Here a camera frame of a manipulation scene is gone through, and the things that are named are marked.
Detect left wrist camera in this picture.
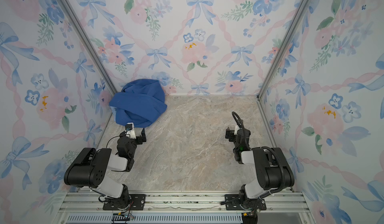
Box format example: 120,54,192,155
125,122,136,139

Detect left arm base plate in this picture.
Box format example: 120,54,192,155
103,194,147,211

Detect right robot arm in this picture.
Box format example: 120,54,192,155
224,126,295,211

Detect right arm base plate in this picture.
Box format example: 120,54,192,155
223,194,267,212

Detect dark blue cloth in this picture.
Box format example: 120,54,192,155
109,79,168,128

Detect right corner aluminium profile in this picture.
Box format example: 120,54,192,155
257,0,312,102

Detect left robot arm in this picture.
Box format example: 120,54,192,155
64,127,147,211

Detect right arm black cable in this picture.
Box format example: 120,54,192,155
231,111,286,199

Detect corner aluminium profile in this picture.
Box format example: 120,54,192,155
57,0,117,95
257,0,312,102

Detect aluminium mounting rail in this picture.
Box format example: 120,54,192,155
53,188,315,224

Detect left corner aluminium profile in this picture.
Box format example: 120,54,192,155
57,0,117,95

